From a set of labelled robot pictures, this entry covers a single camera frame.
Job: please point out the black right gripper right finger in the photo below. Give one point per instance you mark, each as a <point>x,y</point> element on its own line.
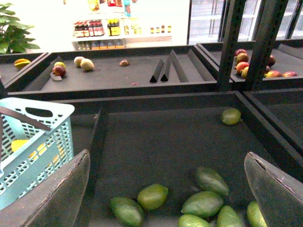
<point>278,195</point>

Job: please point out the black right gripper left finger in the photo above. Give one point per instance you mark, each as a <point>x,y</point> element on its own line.
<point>53,203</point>

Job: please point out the light blue plastic basket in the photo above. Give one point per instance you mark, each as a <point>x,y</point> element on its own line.
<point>19,175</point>

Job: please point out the green mango behind finger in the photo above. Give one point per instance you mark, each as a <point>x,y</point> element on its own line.
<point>254,215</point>

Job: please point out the green mango bottom right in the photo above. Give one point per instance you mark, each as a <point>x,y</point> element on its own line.
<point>227,217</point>

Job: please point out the green mango bottom centre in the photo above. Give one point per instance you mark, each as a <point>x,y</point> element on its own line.
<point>189,220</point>

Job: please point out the red yellow mango front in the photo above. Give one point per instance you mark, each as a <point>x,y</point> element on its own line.
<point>272,74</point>

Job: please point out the red mango front right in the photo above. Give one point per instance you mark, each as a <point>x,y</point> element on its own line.
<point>289,74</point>

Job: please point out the red green mango front left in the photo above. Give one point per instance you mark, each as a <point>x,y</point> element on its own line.
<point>244,72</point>

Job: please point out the dark red mango right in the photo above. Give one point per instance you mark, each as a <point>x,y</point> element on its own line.
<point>271,61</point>

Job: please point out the green red mango back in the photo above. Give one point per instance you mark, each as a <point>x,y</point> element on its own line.
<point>242,57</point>

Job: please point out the red mango far back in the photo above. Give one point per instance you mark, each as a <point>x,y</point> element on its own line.
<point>238,51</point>

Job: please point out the black front left tray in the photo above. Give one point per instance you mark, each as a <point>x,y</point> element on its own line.
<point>283,108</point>

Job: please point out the green lime far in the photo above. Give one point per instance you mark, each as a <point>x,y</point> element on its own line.
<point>231,116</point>

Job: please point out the green lime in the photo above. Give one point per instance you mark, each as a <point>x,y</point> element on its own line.
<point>152,196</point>
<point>231,116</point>

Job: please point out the green lime front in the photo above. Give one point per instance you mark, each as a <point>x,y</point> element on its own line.
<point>152,196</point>

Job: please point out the black lime tray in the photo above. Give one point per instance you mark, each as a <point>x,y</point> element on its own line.
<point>137,141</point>

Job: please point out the grey flat piece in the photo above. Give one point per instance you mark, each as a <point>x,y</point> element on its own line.
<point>55,77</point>

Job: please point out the dark red fruit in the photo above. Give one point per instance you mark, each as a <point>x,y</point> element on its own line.
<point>59,70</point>

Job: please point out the black far left tray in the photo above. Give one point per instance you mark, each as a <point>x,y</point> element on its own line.
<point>7,69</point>

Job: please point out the yellow green fruit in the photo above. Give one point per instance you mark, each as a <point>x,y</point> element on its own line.
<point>59,63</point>

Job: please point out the beige fruit right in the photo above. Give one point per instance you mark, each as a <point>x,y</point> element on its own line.
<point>87,64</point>

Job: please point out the beige fruit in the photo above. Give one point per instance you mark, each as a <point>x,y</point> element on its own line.
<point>78,60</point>
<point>87,64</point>

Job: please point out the black long divider right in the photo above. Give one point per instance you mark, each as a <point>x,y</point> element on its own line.
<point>198,61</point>

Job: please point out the black long divider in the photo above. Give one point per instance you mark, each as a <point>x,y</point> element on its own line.
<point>198,61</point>
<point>178,68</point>

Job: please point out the yellow star fruit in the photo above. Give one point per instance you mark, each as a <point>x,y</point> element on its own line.
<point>21,63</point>

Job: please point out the beige fruit left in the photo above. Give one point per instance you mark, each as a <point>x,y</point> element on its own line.
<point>78,60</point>

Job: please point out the brown halved fruit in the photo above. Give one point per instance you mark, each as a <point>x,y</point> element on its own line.
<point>124,63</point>

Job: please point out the black rear fruit tray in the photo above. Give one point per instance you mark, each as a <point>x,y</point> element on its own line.
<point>108,79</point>

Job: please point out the black triangular divider one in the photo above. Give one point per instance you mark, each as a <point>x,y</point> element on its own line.
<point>157,72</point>

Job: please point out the black triangular divider two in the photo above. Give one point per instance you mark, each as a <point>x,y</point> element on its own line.
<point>165,75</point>

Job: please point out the dark basket handle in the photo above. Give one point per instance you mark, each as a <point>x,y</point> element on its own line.
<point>21,117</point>

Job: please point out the black shelf post right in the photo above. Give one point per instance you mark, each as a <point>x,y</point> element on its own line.
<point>270,22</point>

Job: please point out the black shelf post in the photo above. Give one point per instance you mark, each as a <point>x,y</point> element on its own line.
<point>233,24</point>
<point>270,22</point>

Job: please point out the black shelf post left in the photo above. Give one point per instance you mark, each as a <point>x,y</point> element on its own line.
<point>233,24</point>

